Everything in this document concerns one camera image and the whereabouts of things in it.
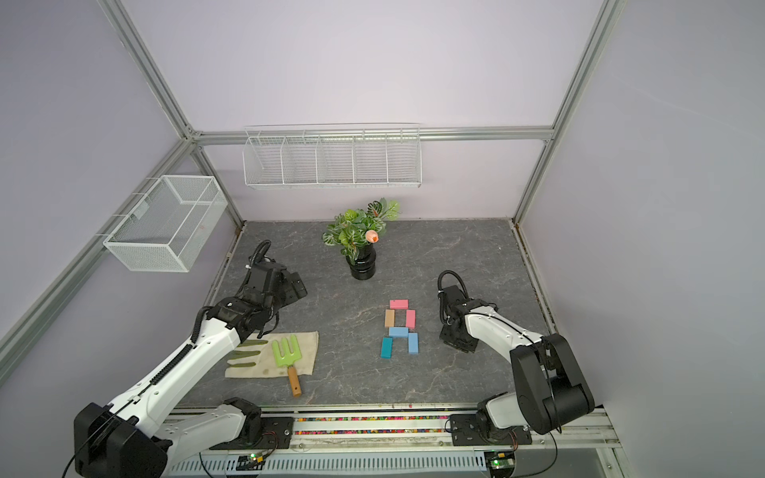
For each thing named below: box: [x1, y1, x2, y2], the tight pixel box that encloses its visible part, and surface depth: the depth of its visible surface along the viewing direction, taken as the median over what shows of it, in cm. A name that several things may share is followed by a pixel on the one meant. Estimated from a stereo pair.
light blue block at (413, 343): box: [407, 332, 420, 355], surface depth 90 cm
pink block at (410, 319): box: [405, 309, 418, 330], surface depth 95 cm
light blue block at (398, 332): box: [388, 326, 410, 338], surface depth 91 cm
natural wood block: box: [384, 308, 396, 328], surface depth 95 cm
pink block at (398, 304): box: [389, 298, 410, 310], surface depth 98 cm
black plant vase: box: [345, 242, 377, 281], surface depth 105 cm
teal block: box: [380, 336, 394, 360], surface depth 88 cm
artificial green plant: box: [321, 197, 401, 265], surface depth 86 cm
